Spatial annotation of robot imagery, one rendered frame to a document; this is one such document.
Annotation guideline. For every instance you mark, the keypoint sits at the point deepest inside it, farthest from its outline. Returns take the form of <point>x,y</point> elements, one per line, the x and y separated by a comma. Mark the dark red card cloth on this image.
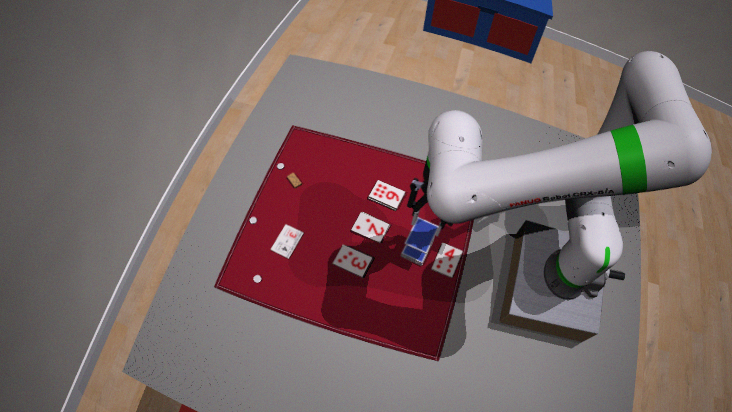
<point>441,343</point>
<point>397,301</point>

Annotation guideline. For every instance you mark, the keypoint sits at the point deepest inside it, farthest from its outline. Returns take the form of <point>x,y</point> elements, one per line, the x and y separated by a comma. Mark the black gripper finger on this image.
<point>442,224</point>
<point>415,185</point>

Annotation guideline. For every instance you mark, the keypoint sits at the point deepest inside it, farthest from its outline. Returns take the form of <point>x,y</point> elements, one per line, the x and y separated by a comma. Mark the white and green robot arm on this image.
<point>667,147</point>

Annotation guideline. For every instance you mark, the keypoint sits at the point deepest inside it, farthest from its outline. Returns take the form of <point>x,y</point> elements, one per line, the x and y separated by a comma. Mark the blue playing card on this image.
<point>413,254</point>

